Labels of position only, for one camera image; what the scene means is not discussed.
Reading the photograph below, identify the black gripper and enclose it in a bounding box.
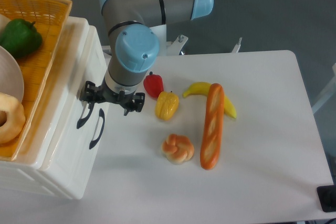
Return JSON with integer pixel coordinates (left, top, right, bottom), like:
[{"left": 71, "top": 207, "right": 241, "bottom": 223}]
[{"left": 79, "top": 77, "right": 145, "bottom": 116}]

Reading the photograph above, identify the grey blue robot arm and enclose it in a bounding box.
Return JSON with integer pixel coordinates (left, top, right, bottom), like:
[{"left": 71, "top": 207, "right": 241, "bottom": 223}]
[{"left": 80, "top": 0, "right": 214, "bottom": 113}]

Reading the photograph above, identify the white plastic drawer cabinet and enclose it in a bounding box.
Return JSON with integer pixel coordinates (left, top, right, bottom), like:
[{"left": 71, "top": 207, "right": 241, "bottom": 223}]
[{"left": 0, "top": 16, "right": 91, "bottom": 200}]

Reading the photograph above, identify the red bell pepper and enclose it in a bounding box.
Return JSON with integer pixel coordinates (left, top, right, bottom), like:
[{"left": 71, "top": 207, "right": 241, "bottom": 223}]
[{"left": 143, "top": 71, "right": 164, "bottom": 99}]

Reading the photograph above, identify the yellow bell pepper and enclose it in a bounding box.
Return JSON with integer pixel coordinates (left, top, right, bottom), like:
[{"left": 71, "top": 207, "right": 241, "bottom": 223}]
[{"left": 155, "top": 91, "right": 179, "bottom": 121}]

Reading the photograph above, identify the knotted bread roll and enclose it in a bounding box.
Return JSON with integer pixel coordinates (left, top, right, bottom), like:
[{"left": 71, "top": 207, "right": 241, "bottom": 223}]
[{"left": 161, "top": 134, "right": 194, "bottom": 165}]

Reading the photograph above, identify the yellow banana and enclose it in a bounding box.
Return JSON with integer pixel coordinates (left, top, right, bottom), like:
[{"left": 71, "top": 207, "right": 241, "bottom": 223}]
[{"left": 182, "top": 82, "right": 237, "bottom": 119}]

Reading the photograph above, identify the white plate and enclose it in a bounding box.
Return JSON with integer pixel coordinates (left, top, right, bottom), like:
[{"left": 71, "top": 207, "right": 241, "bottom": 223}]
[{"left": 0, "top": 47, "right": 24, "bottom": 102}]

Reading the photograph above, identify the yellow woven basket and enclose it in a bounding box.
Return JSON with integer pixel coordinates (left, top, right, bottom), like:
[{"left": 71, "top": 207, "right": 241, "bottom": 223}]
[{"left": 1, "top": 0, "right": 72, "bottom": 161}]

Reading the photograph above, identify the beige donut bread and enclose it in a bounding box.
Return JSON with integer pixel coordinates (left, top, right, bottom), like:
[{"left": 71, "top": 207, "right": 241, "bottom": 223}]
[{"left": 1, "top": 93, "right": 26, "bottom": 144}]

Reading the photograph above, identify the orange baguette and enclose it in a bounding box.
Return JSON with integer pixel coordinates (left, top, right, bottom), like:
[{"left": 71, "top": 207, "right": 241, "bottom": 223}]
[{"left": 200, "top": 83, "right": 224, "bottom": 170}]

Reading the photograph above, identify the green bell pepper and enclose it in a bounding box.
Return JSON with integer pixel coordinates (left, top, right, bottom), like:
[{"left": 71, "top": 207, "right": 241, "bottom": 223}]
[{"left": 1, "top": 18, "right": 43, "bottom": 59}]

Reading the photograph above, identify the white object in basket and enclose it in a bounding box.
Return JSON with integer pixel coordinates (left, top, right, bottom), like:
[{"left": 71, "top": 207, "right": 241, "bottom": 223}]
[{"left": 0, "top": 14, "right": 11, "bottom": 35}]

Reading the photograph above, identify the black device at edge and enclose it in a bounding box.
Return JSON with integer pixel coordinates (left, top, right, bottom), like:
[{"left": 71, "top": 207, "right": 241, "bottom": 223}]
[{"left": 317, "top": 185, "right": 335, "bottom": 212}]

